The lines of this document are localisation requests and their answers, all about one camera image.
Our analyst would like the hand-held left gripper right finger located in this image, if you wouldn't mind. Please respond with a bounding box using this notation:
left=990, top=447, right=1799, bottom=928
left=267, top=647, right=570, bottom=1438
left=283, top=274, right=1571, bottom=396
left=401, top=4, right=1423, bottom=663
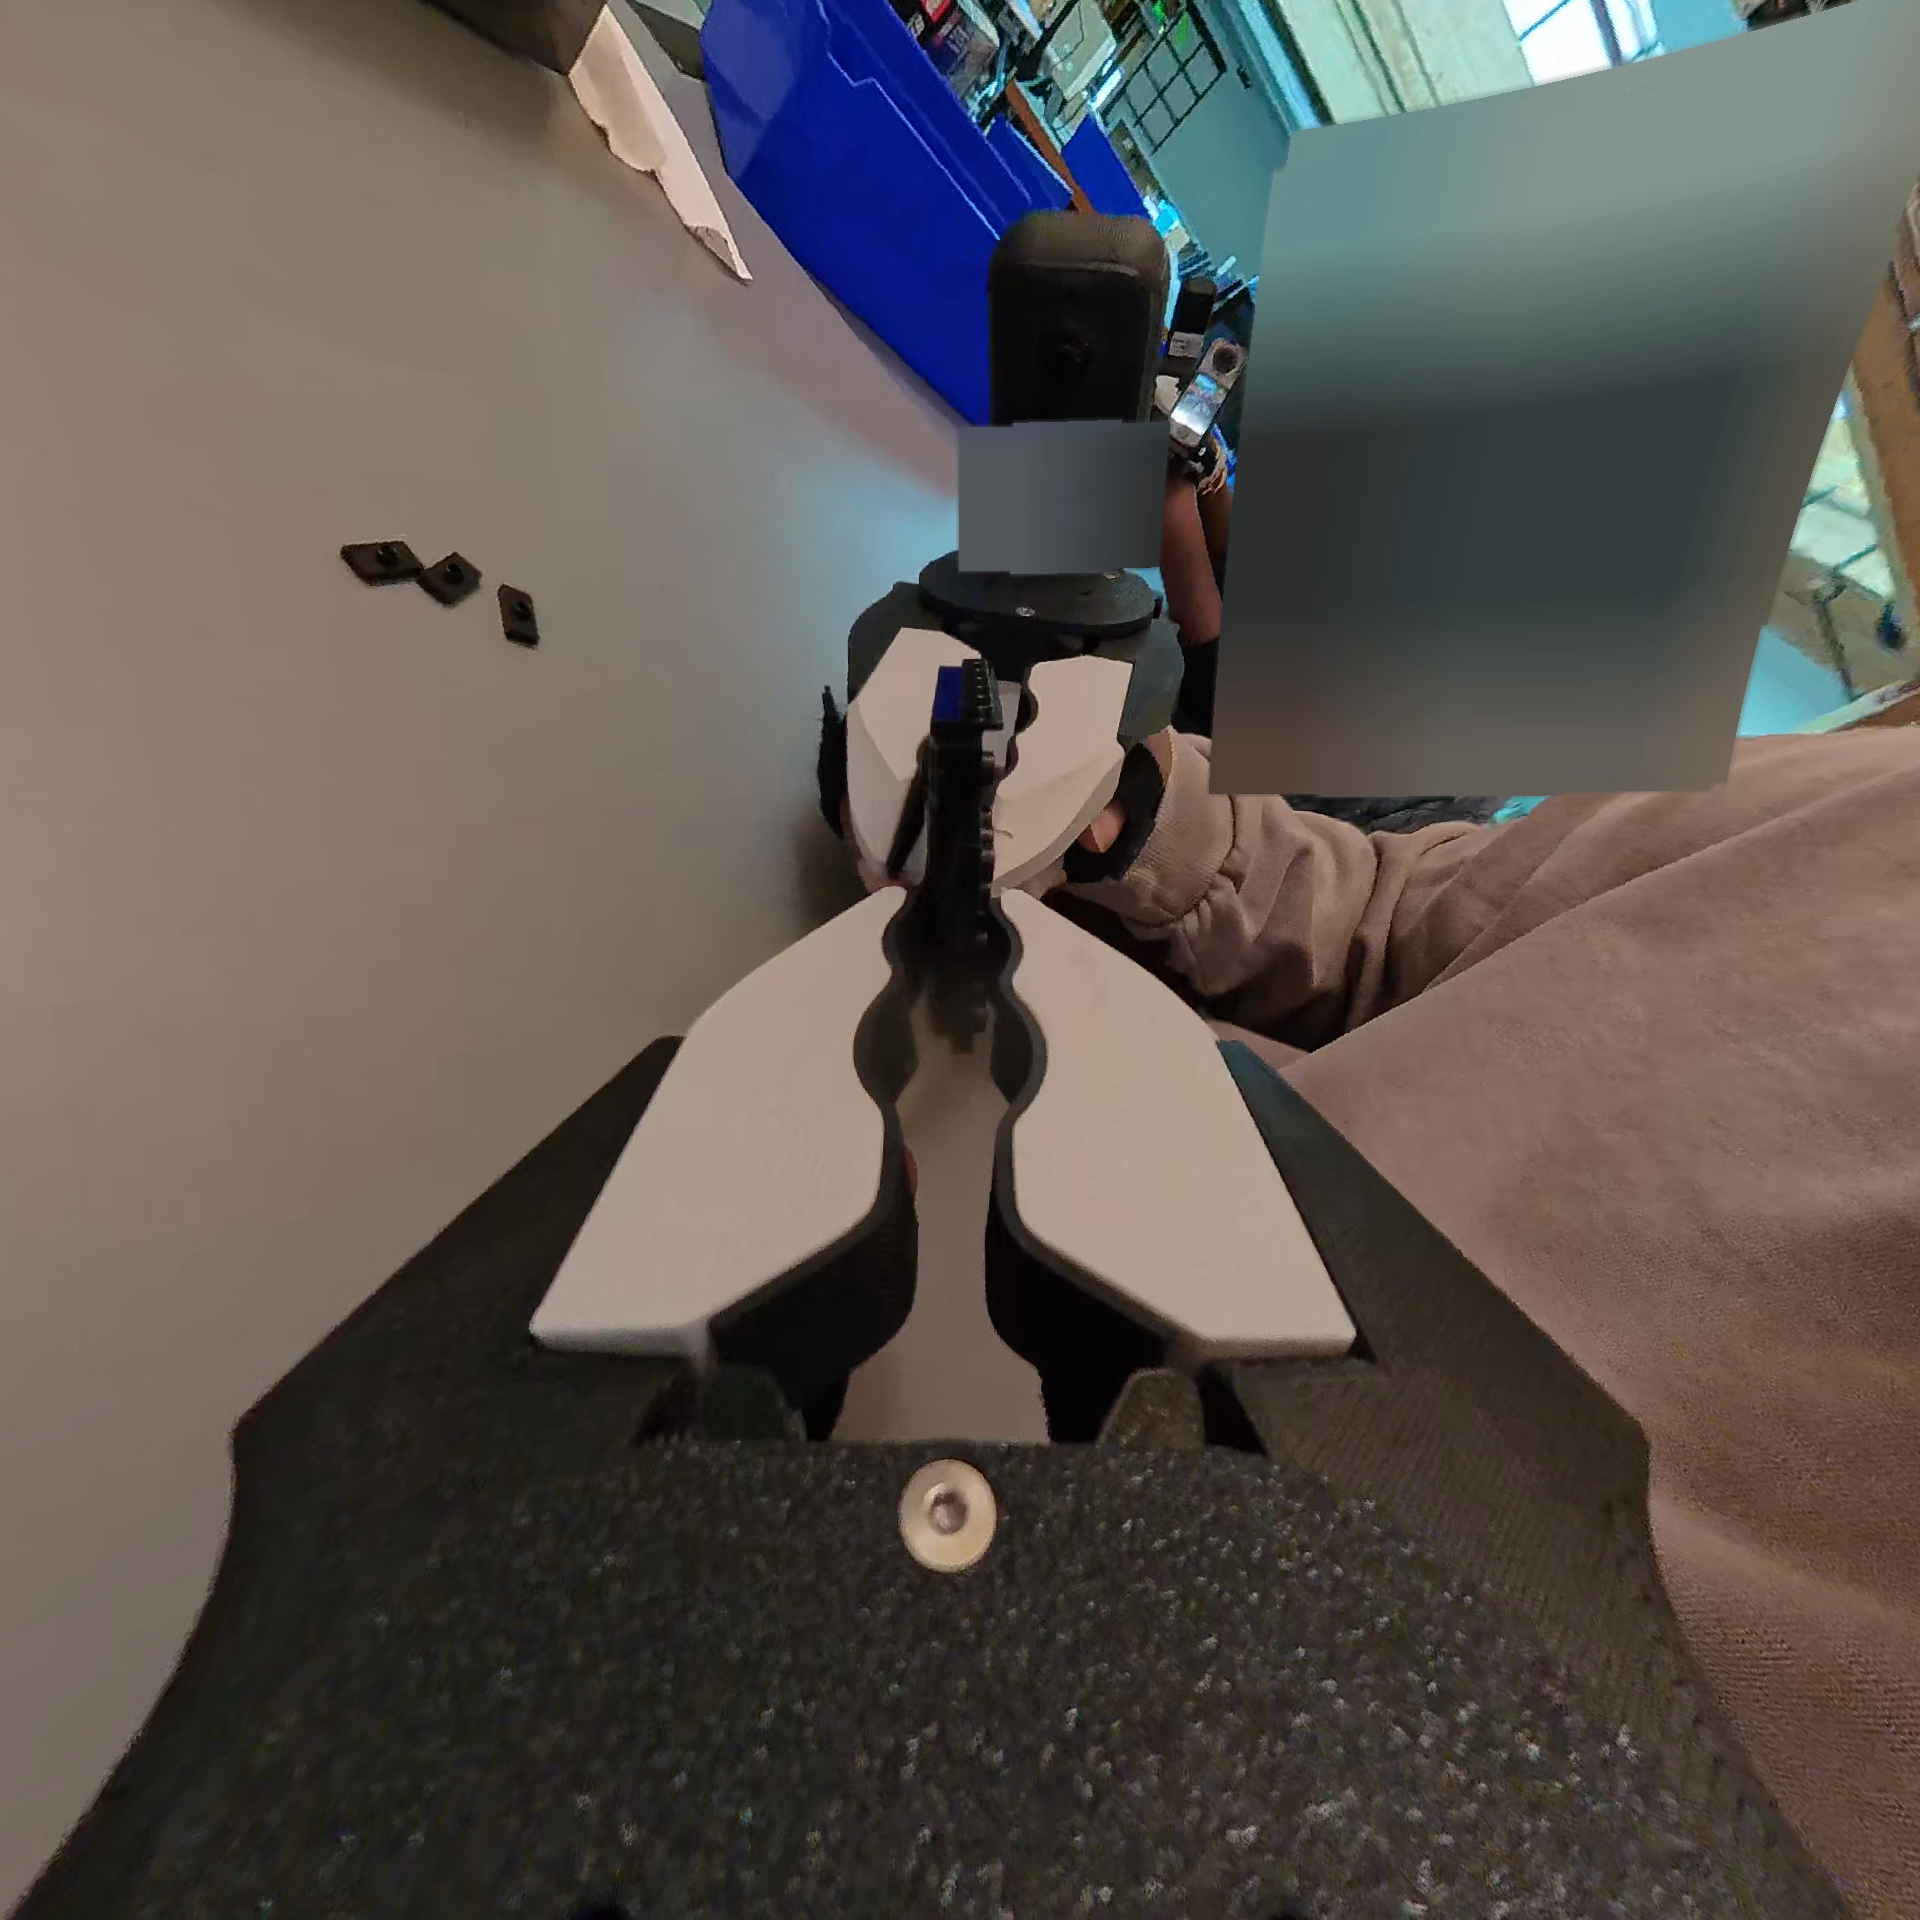
left=983, top=890, right=1361, bottom=1367

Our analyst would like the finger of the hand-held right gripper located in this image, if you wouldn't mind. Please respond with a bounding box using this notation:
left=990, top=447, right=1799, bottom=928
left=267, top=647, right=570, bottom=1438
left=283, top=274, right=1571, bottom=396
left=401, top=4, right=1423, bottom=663
left=844, top=622, right=985, bottom=899
left=987, top=651, right=1142, bottom=894

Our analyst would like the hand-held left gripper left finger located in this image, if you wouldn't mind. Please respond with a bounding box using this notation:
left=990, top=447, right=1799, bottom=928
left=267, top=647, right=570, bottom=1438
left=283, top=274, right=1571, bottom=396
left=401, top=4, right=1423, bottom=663
left=527, top=887, right=921, bottom=1365

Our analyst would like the black brick plate assembly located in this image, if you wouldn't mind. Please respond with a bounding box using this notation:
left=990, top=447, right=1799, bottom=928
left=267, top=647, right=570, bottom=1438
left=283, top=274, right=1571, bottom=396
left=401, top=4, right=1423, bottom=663
left=884, top=660, right=1037, bottom=1051

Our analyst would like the person's right forearm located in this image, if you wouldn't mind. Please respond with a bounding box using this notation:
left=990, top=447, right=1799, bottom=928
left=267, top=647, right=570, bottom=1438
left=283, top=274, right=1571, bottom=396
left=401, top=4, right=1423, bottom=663
left=1142, top=730, right=1741, bottom=1051

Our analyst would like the another person's forearm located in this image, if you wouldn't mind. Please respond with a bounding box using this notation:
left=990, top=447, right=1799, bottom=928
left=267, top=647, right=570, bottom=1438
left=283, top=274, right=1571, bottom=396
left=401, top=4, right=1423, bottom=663
left=1158, top=450, right=1234, bottom=736

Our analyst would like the grey desk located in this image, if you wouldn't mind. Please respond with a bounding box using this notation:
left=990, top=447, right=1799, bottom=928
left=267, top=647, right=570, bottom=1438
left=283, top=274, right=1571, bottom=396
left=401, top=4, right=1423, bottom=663
left=0, top=0, right=1022, bottom=1892

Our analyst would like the blue plastic bin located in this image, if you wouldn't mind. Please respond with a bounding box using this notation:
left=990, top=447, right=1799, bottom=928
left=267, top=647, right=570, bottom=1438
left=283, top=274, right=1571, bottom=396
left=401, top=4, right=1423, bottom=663
left=702, top=0, right=1082, bottom=423
left=983, top=111, right=1156, bottom=226

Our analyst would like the torn white paper bag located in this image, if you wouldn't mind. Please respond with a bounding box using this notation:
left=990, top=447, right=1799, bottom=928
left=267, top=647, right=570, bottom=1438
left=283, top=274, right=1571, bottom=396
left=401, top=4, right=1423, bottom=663
left=567, top=15, right=751, bottom=283

